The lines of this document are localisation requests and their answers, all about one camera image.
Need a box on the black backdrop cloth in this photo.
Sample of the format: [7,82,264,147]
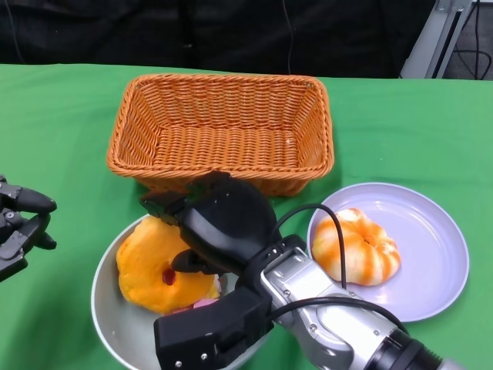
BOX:
[0,0,432,80]

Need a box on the orange white striped bun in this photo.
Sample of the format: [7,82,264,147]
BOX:
[310,207,401,287]

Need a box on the orange ring-shaped bread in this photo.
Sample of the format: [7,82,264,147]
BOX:
[116,216,223,314]

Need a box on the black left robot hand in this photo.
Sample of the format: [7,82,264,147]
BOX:
[0,175,58,282]

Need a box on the orange wicker basket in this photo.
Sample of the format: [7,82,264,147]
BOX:
[106,74,334,197]

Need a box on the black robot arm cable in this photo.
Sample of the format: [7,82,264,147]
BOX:
[273,203,410,335]

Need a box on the grey-green round bowl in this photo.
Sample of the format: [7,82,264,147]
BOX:
[90,215,270,370]

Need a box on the grey aluminium frame post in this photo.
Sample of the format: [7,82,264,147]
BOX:
[398,0,475,80]

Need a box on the lavender round plate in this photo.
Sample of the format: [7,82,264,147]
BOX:
[307,181,470,323]

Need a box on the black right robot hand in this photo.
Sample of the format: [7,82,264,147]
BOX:
[139,171,278,370]

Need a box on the pink cake slice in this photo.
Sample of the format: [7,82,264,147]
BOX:
[191,275,228,310]

